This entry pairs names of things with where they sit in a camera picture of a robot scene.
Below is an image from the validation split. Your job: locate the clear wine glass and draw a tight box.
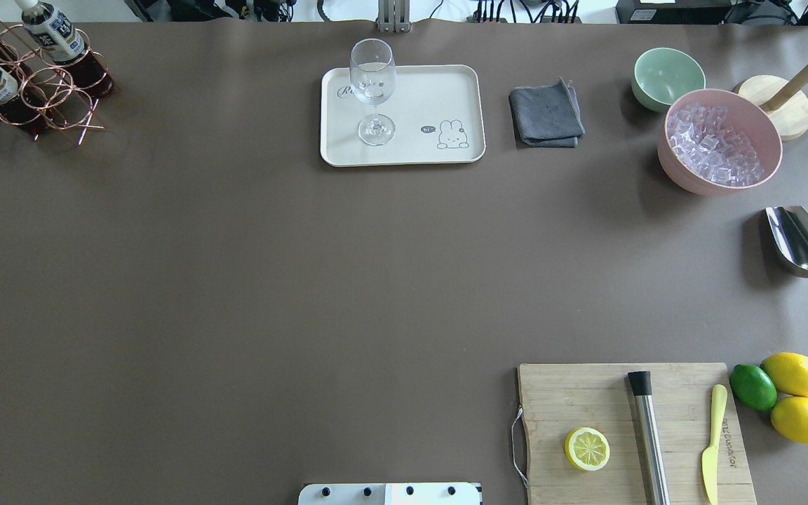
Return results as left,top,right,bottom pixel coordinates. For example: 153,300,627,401
349,38,396,147

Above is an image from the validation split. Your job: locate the cream rabbit tray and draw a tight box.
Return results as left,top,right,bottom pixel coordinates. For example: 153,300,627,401
318,65,485,167

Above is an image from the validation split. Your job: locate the pink bowl with ice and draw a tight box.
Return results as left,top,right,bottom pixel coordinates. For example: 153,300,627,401
657,88,783,196

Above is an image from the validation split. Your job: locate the metal ice scoop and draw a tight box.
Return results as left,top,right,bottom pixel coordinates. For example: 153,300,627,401
764,206,808,278

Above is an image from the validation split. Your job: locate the half lemon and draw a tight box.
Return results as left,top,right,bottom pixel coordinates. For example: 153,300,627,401
564,427,610,472

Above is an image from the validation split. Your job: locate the aluminium frame post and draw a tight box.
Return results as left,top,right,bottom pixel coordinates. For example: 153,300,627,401
377,0,412,33

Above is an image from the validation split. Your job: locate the wooden stand round base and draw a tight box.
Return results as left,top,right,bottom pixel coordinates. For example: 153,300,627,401
734,63,808,141

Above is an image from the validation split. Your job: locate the green bowl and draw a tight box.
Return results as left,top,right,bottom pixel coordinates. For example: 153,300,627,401
631,47,706,113

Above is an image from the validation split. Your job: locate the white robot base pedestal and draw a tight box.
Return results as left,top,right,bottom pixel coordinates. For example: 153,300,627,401
297,482,483,504

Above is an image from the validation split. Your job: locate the wooden cutting board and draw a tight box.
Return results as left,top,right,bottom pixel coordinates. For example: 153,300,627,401
518,363,729,504

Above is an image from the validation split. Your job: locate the yellow plastic knife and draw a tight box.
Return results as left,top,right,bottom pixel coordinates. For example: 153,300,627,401
700,384,728,504

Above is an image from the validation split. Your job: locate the yellow lemon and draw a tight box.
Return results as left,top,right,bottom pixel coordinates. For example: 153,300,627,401
760,351,808,398
770,396,808,444

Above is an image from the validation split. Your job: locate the steel muddler black tip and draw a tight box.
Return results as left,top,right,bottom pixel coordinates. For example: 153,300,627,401
626,370,671,504

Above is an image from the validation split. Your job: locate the copper wire bottle basket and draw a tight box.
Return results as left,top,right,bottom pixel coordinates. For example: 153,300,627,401
0,1,116,144

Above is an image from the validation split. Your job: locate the grey folded cloth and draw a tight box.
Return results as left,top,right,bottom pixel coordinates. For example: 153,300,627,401
508,78,586,148

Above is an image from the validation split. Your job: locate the green lime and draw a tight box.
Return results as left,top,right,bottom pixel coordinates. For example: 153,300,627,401
729,364,777,412

